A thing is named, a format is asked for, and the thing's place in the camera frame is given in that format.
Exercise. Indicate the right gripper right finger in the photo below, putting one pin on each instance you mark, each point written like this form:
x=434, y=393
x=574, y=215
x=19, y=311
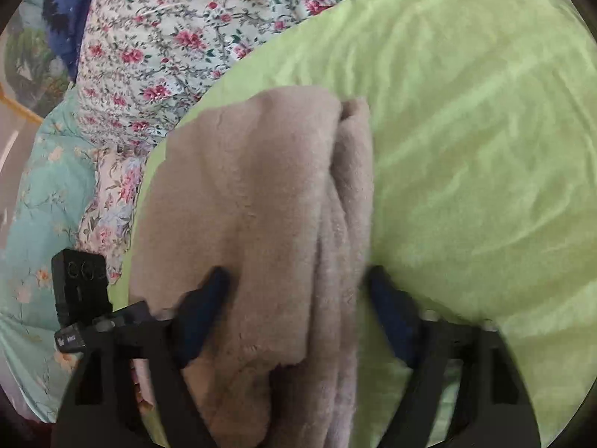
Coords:
x=397, y=314

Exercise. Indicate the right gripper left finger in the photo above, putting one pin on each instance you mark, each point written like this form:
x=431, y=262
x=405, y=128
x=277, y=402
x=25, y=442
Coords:
x=196, y=313

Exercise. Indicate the beige knit sweater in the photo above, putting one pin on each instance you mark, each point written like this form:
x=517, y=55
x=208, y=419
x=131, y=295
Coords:
x=278, y=190

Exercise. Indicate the teal floral blanket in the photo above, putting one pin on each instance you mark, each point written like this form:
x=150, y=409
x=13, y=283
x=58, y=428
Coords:
x=55, y=188

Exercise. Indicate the pastel floral pillow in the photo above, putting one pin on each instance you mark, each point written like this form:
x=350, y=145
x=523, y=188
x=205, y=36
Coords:
x=106, y=225

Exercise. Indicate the gold framed painting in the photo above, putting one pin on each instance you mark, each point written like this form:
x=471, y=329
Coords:
x=33, y=79

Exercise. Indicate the green bed sheet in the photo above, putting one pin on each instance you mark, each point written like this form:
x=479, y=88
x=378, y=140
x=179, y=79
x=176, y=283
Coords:
x=483, y=127

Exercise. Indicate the pink floral white quilt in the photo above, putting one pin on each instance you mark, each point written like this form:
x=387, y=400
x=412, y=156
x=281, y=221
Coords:
x=144, y=63

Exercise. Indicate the navy blue pillow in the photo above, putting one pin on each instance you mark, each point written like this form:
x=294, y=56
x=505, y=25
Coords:
x=65, y=23

